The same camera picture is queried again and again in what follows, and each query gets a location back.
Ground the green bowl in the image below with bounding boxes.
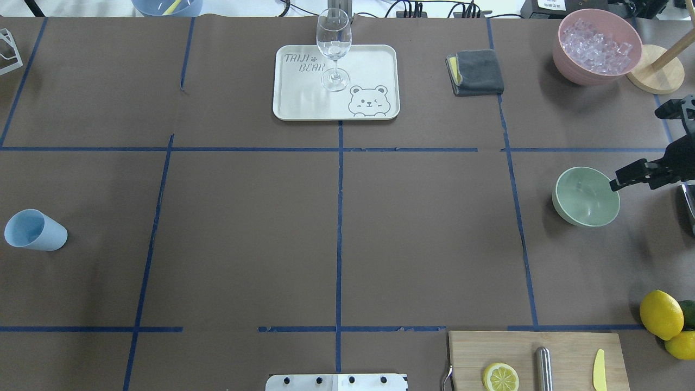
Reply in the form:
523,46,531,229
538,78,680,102
552,167,621,228

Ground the yellow lemon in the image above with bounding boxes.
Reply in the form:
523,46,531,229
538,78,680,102
664,331,695,361
640,289,684,341

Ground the green lime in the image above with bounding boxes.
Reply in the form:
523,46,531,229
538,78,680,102
678,300,695,331

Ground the yellow lemon upper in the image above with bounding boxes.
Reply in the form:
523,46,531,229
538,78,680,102
640,289,684,341

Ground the yellow plastic knife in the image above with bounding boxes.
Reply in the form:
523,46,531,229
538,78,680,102
592,349,606,391

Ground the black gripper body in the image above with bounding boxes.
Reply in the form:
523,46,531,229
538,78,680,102
654,94,694,189

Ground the light blue plastic cup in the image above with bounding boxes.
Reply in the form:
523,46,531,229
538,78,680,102
3,210,68,251

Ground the clear wine glass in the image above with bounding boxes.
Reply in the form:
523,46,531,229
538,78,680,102
315,8,352,92

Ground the lemon half slice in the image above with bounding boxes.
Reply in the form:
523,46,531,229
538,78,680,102
482,362,520,391

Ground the grey folded cloth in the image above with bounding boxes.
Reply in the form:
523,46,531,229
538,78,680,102
445,49,504,97

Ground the cream bear tray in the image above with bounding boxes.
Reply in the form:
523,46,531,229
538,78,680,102
273,45,400,121

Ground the wooden mug stand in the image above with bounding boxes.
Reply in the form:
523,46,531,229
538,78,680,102
627,29,694,94

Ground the wooden cutting board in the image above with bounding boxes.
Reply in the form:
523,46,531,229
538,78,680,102
448,331,630,390

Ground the blue basin bowl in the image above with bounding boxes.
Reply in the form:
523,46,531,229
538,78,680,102
131,1,204,17

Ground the yellow lemon lower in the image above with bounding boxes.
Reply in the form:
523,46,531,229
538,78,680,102
664,331,695,361

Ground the pink bowl with ice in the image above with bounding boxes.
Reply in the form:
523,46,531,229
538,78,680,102
553,8,642,86

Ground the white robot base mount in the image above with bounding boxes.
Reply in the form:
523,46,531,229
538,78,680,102
265,373,409,390

